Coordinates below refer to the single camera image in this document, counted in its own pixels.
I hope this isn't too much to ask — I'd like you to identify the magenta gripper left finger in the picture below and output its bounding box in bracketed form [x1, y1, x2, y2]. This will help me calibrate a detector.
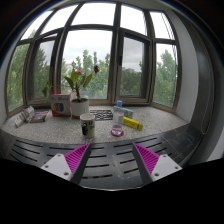
[42, 143, 91, 185]

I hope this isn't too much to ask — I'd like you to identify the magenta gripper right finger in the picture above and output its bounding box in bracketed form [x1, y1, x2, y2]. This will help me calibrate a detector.
[132, 143, 181, 185]

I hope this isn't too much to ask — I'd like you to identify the clear plastic water bottle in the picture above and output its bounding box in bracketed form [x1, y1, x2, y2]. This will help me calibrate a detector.
[112, 100, 124, 130]

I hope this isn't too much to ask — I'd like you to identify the dark slatted radiator cover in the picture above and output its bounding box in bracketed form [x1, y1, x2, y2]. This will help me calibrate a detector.
[0, 124, 203, 190]

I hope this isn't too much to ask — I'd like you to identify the red round coaster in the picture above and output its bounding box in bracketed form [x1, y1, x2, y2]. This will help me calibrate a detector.
[110, 129, 124, 137]

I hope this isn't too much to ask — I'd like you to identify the white mug with dark print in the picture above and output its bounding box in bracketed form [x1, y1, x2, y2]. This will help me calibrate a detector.
[80, 113, 95, 139]

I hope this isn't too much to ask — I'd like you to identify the yellow rectangular box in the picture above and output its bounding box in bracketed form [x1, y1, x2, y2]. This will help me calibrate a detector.
[123, 117, 143, 131]

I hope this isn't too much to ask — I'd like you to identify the black patterned flat mat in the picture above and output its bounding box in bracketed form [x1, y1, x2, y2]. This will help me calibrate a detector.
[90, 110, 113, 121]

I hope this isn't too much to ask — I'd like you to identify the colourful flat book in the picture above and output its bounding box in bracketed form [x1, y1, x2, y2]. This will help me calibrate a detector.
[30, 111, 49, 123]

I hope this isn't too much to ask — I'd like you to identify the white flower pot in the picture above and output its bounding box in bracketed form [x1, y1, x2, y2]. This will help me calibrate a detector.
[71, 98, 89, 119]

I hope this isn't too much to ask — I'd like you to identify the red and white box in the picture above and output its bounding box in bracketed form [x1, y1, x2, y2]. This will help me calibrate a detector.
[50, 94, 71, 117]

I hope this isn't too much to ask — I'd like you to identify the light blue small box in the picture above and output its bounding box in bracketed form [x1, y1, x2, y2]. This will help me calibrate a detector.
[114, 105, 133, 119]

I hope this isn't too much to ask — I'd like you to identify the transparent packet of items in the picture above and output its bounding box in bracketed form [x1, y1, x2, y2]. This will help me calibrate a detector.
[15, 106, 34, 127]

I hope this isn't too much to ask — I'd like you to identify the green plant with red flowers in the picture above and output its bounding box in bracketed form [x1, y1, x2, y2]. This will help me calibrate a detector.
[64, 62, 99, 102]

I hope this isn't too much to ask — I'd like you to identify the window frame with panes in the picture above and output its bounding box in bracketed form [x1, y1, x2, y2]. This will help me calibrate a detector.
[4, 0, 181, 117]

